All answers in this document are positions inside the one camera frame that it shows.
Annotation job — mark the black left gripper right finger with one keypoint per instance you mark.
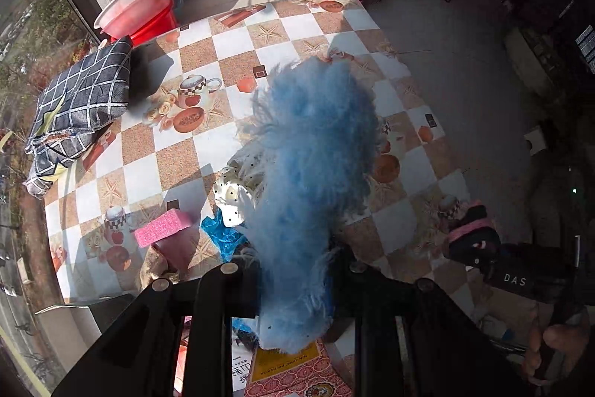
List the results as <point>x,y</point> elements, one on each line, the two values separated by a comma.
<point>411,339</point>

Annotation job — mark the blue crinkled scrunchie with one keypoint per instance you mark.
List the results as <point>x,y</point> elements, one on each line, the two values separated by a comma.
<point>227,239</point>

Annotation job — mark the cream polka dot scrunchie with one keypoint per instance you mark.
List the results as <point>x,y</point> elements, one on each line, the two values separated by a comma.
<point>238,185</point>

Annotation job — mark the navy grid pattern pillow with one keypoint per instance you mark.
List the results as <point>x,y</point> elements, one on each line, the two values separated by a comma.
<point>75,106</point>

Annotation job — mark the red patterned box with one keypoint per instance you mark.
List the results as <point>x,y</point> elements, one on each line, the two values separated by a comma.
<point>307,373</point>

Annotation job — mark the red plastic stool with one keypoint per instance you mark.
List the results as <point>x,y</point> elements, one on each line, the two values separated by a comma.
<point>162,23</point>

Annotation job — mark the pink sponge block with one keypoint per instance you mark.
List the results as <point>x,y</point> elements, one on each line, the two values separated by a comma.
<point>165,225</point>

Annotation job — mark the beige satin scrunchie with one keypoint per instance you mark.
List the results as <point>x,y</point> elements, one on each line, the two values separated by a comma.
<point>153,267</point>

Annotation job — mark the checkered printed tablecloth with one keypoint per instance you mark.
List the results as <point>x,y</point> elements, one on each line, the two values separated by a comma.
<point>167,149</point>

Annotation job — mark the fluffy blue feather scrunchie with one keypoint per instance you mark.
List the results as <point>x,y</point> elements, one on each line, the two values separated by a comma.
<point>311,146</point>

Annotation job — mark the black pink plush scrunchie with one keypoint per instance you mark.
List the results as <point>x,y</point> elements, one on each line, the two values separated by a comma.
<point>472,240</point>

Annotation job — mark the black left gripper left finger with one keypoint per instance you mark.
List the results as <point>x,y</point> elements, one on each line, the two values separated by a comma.
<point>137,355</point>

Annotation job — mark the pink plastic basin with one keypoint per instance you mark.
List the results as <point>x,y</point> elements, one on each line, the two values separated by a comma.
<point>135,4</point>

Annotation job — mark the person's right hand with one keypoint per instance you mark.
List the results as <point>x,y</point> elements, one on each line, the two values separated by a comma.
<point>570,340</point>

